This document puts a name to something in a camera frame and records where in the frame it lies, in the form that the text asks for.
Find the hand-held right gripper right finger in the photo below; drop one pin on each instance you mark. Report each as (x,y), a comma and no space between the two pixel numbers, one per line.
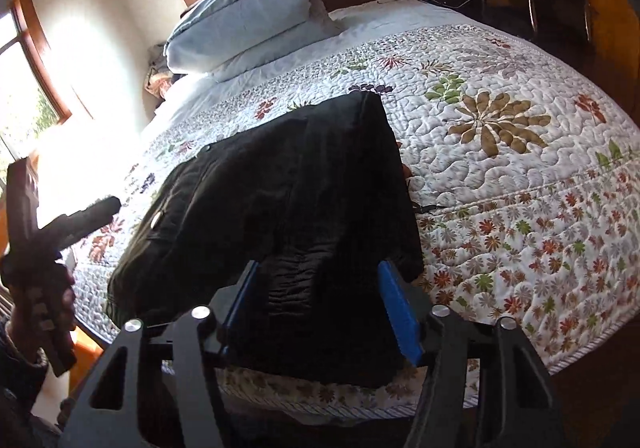
(400,313)

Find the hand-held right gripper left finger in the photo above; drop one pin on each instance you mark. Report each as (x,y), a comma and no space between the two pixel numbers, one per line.
(242,295)

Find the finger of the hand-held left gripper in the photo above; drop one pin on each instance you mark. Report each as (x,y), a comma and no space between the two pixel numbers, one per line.
(92,218)

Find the black padded pants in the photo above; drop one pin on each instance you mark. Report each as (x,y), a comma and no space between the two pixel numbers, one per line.
(300,188)

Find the person's left forearm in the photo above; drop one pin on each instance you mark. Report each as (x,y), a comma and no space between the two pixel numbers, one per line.
(17,393)

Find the person's left hand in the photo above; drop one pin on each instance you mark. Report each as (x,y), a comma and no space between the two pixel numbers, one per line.
(68,303)

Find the pile of clothes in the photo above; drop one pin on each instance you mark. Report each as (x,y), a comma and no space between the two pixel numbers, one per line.
(157,72)

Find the floral quilted bedspread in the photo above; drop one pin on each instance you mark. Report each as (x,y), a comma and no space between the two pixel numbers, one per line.
(500,177)

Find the white pillow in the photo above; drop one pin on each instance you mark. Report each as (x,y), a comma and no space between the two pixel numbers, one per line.
(290,47)

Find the white bed sheet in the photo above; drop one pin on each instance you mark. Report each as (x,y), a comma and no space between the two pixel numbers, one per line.
(390,20)

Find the dark bedside table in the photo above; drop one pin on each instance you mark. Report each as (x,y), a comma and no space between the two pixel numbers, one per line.
(455,2)

